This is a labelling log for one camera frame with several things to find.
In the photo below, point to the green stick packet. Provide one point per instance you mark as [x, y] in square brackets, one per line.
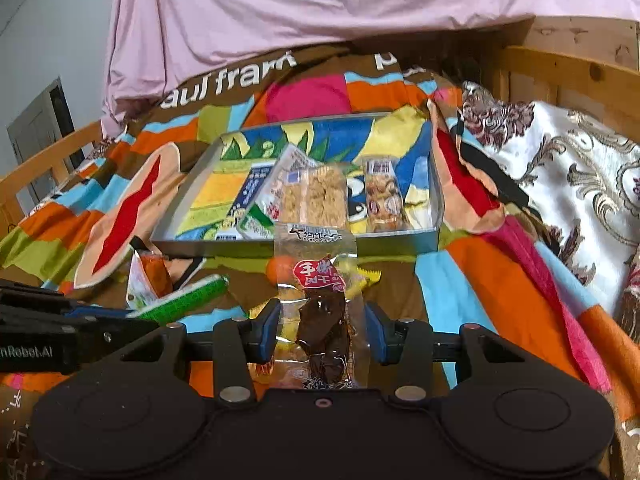
[180, 300]

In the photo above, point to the floral satin blanket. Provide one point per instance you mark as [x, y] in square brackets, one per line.
[575, 170]

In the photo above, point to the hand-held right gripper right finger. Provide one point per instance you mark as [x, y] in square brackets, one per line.
[376, 334]

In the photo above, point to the small orange ball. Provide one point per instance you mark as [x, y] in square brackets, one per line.
[279, 269]

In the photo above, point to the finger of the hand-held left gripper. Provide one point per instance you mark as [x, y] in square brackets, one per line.
[105, 336]
[95, 313]

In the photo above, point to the grey door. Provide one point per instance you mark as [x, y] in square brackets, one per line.
[35, 130]

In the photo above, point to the dinosaur print metal tray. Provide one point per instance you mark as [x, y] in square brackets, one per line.
[330, 132]

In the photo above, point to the wooden bed frame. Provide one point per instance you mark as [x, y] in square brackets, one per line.
[560, 67]

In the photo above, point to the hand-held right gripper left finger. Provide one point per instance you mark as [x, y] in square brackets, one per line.
[269, 332]

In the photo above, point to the pink bed sheet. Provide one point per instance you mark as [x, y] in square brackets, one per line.
[300, 0]

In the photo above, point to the beige cracker packet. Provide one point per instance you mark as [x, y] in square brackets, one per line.
[260, 225]

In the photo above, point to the clear meat floss cake packet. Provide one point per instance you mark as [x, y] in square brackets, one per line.
[315, 195]

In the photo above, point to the clear dark jerky packet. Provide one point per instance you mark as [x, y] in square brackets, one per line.
[322, 330]

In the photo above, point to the clear biscuit packet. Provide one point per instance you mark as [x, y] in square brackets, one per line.
[382, 195]

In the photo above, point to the colourful printed blanket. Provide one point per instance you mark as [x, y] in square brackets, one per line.
[500, 280]

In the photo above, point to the blue white sachet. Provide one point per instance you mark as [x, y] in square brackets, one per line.
[250, 185]

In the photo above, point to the orange snack packet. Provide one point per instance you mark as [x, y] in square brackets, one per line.
[150, 272]

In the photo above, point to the wooden crate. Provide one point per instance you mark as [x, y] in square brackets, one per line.
[575, 35]

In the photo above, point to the gold yellow candy packet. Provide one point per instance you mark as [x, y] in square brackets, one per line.
[364, 277]

